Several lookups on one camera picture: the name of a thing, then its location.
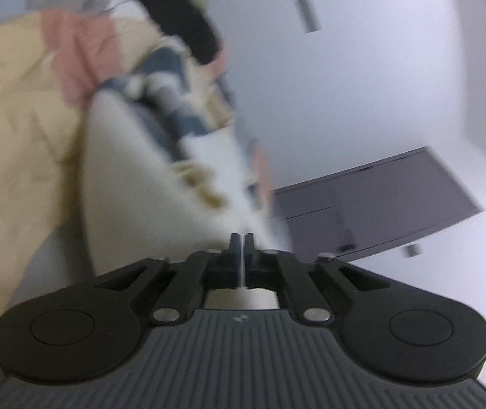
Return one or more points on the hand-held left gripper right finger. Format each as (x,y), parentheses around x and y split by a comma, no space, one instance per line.
(249,247)

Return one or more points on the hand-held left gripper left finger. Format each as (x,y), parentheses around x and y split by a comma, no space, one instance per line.
(235,247)

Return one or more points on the white patterned garment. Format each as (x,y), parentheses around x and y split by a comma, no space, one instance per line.
(140,170)

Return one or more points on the grey door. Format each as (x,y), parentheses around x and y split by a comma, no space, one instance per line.
(387,196)

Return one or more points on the black cloth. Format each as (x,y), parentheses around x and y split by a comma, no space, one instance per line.
(174,12)

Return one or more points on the pink cloth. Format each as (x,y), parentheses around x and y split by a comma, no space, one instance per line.
(81,59)

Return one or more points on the beige blanket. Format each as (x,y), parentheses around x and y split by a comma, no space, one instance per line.
(12,136)

